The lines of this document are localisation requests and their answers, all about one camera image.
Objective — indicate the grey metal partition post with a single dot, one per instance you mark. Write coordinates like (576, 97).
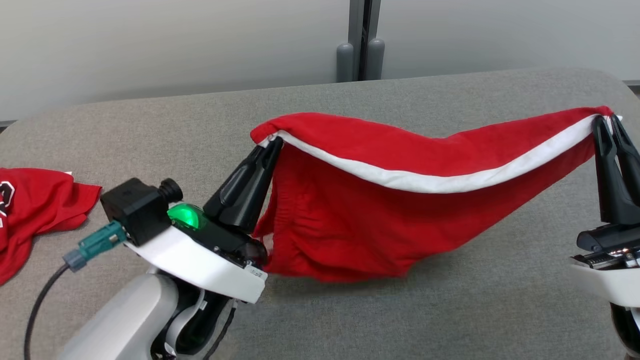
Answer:
(357, 30)

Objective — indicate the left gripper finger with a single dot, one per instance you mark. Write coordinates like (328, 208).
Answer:
(252, 200)
(235, 182)

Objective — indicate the red basketball jersey number 23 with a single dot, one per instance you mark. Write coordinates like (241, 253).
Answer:
(40, 205)

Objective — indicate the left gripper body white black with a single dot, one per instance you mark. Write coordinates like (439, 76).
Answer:
(200, 265)

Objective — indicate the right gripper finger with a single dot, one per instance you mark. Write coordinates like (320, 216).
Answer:
(610, 190)
(631, 170)

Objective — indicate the grey cylindrical post cap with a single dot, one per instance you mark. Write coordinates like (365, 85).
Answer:
(345, 65)
(375, 60)

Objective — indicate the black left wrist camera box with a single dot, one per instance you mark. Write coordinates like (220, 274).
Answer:
(135, 210)

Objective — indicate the red shorts with white stripe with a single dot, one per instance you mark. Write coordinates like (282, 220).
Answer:
(350, 225)

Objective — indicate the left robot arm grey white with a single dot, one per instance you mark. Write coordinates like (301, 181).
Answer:
(120, 320)

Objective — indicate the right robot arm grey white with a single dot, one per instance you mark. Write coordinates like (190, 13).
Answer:
(627, 330)

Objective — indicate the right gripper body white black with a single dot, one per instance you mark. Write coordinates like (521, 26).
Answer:
(612, 282)

